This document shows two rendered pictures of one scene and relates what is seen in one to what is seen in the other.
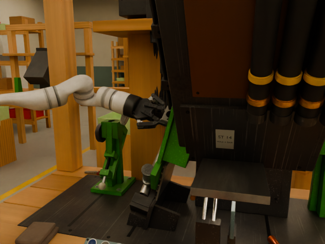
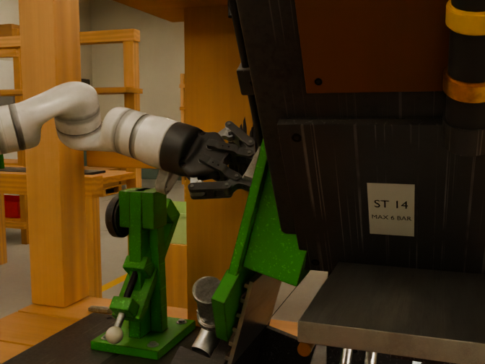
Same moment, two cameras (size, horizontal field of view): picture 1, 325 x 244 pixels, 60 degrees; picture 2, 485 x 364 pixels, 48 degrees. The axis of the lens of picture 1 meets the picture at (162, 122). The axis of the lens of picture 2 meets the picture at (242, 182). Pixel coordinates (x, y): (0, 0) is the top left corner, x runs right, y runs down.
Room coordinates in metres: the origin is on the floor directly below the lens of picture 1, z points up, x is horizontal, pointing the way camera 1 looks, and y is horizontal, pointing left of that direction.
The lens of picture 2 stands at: (0.13, -0.04, 1.29)
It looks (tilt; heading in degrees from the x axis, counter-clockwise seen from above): 6 degrees down; 4
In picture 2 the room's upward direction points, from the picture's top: straight up
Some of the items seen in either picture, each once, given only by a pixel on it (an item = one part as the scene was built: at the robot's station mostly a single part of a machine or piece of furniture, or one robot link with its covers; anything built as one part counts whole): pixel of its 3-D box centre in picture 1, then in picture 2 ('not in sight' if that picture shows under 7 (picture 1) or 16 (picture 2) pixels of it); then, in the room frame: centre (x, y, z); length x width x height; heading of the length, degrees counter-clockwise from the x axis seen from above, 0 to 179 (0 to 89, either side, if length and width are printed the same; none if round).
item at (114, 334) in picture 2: (103, 180); (118, 323); (0.98, 0.22, 0.96); 0.06 x 0.03 x 0.06; 165
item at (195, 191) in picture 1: (231, 165); (410, 281); (0.72, -0.19, 1.11); 0.39 x 0.16 x 0.03; 165
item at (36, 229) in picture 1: (37, 235); not in sight; (0.71, 0.35, 0.91); 0.10 x 0.08 x 0.03; 172
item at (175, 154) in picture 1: (179, 138); (283, 217); (0.80, -0.05, 1.17); 0.13 x 0.12 x 0.20; 75
